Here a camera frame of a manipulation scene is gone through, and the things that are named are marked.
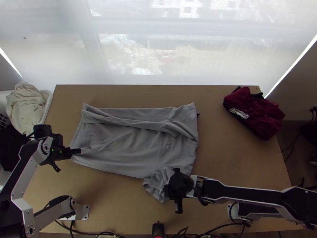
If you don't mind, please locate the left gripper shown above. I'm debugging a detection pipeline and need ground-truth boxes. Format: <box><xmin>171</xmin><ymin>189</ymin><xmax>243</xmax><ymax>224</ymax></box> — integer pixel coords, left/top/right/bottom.
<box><xmin>50</xmin><ymin>133</ymin><xmax>82</xmax><ymax>173</ymax></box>

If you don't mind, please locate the grey t-shirt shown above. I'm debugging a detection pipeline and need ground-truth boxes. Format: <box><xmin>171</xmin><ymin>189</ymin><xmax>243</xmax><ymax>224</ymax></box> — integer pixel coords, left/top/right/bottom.
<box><xmin>70</xmin><ymin>103</ymin><xmax>200</xmax><ymax>203</ymax></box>

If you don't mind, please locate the maroon t-shirt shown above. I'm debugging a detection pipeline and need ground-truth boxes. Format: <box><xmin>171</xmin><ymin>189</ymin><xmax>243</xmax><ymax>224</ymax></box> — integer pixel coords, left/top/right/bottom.
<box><xmin>222</xmin><ymin>86</ymin><xmax>286</xmax><ymax>141</ymax></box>

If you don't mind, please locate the white laundry basket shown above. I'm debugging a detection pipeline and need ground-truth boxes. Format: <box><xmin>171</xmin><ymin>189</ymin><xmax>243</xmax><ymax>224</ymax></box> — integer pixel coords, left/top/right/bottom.
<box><xmin>0</xmin><ymin>89</ymin><xmax>54</xmax><ymax>129</ymax></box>

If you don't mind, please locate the cream garment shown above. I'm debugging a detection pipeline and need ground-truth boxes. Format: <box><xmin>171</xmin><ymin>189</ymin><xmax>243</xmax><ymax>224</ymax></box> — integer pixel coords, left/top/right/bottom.
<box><xmin>5</xmin><ymin>82</ymin><xmax>50</xmax><ymax>136</ymax></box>

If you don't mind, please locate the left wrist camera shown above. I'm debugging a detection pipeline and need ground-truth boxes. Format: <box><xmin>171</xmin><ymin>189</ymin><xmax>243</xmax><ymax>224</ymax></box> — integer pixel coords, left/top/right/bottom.
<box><xmin>33</xmin><ymin>124</ymin><xmax>53</xmax><ymax>137</ymax></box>

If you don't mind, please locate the black cable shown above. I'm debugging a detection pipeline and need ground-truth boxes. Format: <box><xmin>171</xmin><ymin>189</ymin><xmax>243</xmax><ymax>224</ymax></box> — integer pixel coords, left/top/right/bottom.
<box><xmin>173</xmin><ymin>221</ymin><xmax>252</xmax><ymax>238</ymax></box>
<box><xmin>282</xmin><ymin>129</ymin><xmax>304</xmax><ymax>153</ymax></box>
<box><xmin>54</xmin><ymin>219</ymin><xmax>119</xmax><ymax>238</ymax></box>

